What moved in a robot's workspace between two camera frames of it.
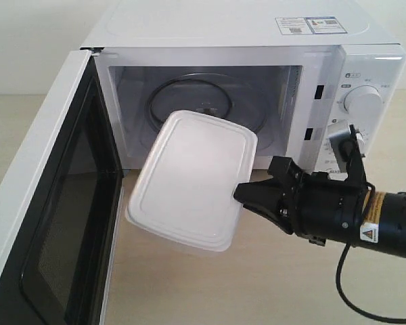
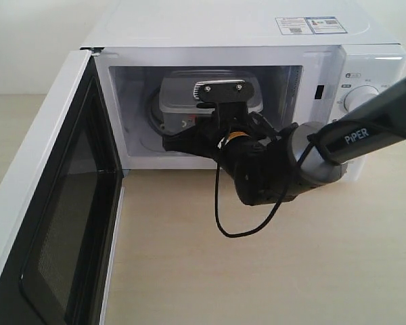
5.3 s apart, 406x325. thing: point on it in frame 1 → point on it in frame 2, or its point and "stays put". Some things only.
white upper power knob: [363, 103] stays put
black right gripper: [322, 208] → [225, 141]
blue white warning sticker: [289, 26] stays put
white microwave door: [52, 227] stays put
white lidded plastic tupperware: [184, 191] → [178, 107]
